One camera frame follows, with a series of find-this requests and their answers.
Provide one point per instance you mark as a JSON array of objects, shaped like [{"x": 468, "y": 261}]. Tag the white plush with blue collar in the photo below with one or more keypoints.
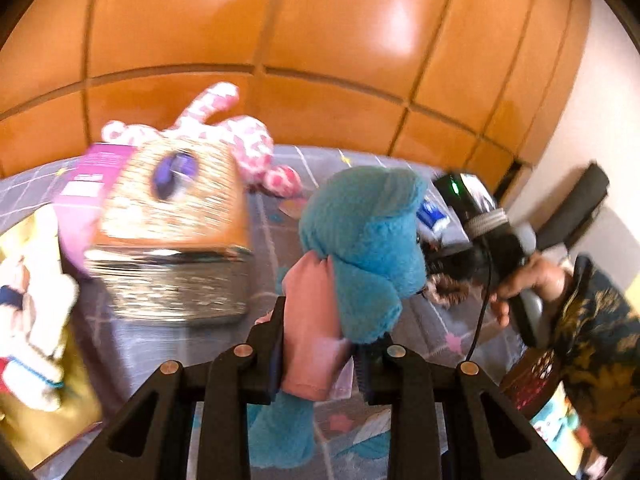
[{"x": 35, "y": 320}]

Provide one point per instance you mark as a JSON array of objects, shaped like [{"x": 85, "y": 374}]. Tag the purple box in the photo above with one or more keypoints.
[{"x": 85, "y": 180}]

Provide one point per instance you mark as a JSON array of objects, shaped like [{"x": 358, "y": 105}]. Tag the light blue printed cloth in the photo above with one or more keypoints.
[{"x": 557, "y": 430}]

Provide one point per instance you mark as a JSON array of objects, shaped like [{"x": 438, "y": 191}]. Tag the blue plush toy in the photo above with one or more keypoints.
[{"x": 370, "y": 240}]

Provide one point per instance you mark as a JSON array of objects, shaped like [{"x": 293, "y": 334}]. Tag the gold bag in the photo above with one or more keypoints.
[{"x": 60, "y": 410}]

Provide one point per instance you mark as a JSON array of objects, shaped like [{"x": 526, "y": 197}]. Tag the pink sequin dark cloth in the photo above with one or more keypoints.
[{"x": 532, "y": 380}]

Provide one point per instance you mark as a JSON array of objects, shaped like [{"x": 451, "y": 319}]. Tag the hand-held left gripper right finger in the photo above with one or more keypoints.
[{"x": 380, "y": 375}]

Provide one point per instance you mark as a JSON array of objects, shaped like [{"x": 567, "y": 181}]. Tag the wooden wardrobe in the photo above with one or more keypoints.
[{"x": 300, "y": 35}]

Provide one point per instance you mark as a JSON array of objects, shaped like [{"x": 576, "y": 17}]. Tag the glittery gold storage box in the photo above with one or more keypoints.
[{"x": 170, "y": 240}]

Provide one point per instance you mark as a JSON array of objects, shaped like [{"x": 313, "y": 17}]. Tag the person's right hand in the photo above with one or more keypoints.
[{"x": 535, "y": 275}]

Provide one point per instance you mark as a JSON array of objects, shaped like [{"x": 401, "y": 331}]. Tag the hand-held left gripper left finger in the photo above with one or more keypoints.
[{"x": 275, "y": 370}]

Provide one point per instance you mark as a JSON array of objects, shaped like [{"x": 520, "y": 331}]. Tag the light pink cloth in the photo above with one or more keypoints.
[{"x": 310, "y": 320}]

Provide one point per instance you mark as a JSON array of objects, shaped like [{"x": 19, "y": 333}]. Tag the dark chair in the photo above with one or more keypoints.
[{"x": 575, "y": 210}]

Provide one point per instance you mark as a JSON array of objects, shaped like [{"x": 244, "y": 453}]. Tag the blue white packet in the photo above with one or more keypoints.
[{"x": 432, "y": 215}]

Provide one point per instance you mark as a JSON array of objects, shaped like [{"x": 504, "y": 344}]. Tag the brown patterned cloth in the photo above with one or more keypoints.
[{"x": 447, "y": 290}]

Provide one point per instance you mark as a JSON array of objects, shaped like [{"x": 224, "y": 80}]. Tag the pink white giraffe plush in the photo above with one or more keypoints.
[{"x": 240, "y": 135}]

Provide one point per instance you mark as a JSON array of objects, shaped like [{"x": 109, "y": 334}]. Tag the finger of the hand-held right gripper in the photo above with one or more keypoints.
[{"x": 452, "y": 262}]

